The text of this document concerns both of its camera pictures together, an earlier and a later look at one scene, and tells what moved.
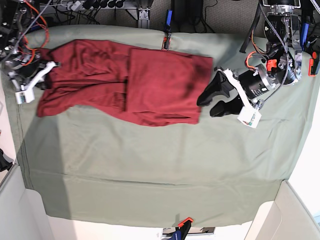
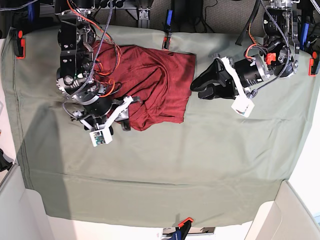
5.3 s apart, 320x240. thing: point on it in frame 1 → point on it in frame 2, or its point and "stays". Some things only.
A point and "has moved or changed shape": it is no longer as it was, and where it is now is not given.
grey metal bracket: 144,22 stays
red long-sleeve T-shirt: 155,88 has moved or changed shape
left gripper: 26,78 → 97,117
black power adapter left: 180,10 stays
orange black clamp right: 313,63 stays
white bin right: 285,218 stays
